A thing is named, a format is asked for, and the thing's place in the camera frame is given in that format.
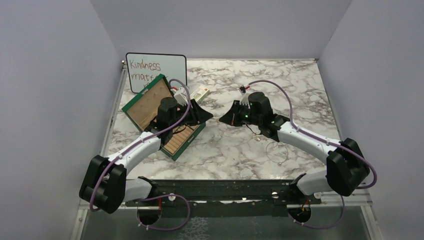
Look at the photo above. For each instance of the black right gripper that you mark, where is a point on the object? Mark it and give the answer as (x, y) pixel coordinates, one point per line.
(231, 117)

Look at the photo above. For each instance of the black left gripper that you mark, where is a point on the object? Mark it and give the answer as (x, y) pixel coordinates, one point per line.
(198, 115)

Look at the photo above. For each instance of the green jewelry box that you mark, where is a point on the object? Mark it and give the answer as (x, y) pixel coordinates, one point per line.
(155, 109)

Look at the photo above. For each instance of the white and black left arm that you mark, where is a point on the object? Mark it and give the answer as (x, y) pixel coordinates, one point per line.
(105, 185)

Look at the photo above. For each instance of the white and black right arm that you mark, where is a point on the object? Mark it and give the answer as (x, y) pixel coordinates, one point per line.
(345, 169)

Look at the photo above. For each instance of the small white green carton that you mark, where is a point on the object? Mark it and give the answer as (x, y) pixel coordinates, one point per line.
(200, 93)

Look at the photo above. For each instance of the whiteboard with red writing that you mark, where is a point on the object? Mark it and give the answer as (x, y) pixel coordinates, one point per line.
(143, 68)

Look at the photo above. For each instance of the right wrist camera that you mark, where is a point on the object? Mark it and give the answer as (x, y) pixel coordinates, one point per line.
(245, 96)

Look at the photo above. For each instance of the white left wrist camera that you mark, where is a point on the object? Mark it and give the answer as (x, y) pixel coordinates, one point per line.
(181, 95)

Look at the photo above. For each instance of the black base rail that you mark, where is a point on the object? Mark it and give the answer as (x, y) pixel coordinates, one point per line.
(221, 198)

